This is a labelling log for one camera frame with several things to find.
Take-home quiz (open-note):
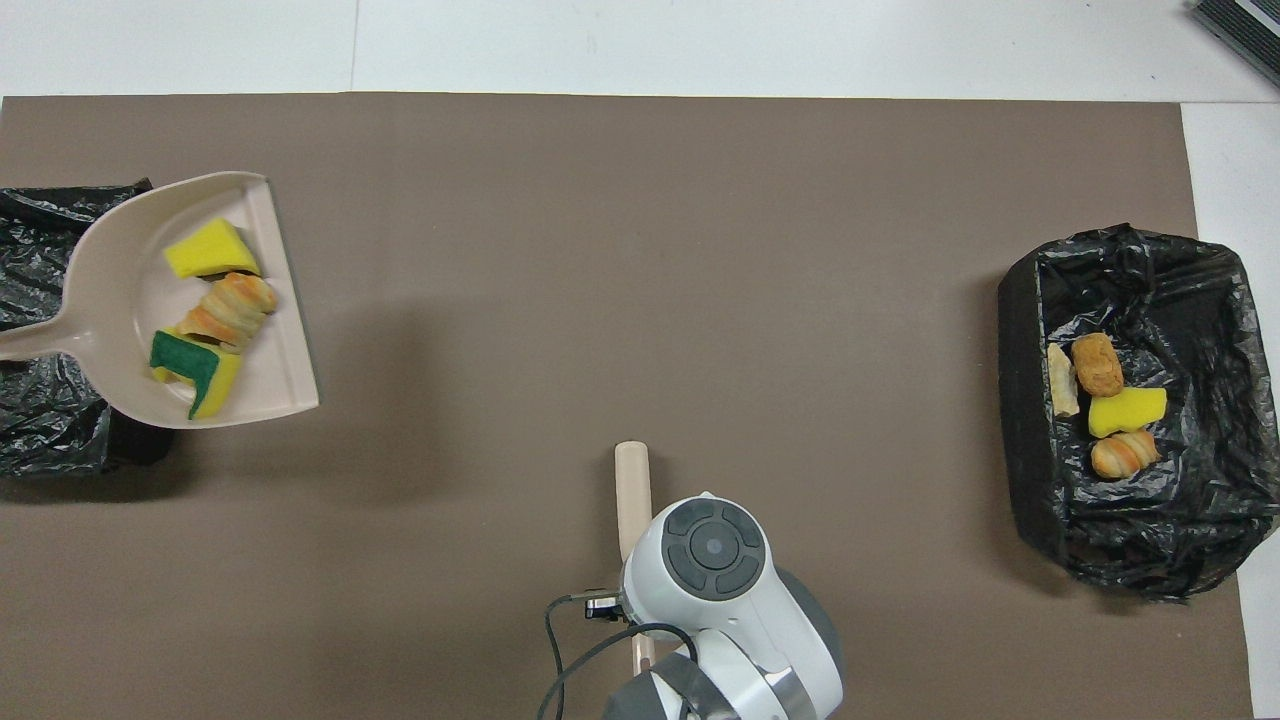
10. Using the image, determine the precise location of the yellow and green sponge piece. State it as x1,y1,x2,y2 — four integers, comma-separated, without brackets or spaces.
149,329,243,421

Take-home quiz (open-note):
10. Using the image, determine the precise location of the bin with black bag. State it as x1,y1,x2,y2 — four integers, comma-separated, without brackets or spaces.
997,223,1280,603
0,178,176,477

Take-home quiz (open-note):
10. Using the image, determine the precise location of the brown table mat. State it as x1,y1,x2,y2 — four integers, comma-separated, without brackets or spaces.
0,93,1256,720

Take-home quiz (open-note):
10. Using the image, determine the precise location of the pale bread piece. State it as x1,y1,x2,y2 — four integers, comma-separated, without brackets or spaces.
1046,342,1082,418

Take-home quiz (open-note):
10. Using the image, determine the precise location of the beige hand brush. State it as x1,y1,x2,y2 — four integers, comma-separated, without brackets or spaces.
614,441,657,673

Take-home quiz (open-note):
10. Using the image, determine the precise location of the black ribbed device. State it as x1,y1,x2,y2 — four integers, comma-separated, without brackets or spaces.
1188,0,1280,89

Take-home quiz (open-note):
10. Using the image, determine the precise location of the striped croissant piece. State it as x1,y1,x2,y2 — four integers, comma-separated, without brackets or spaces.
1090,430,1162,480
176,272,280,351

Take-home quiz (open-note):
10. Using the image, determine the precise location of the beige plastic dustpan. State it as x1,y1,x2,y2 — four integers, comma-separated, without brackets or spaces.
0,171,321,430

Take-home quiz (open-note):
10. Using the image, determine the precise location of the brown bread roll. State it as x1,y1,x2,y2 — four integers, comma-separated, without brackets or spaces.
1071,332,1125,398

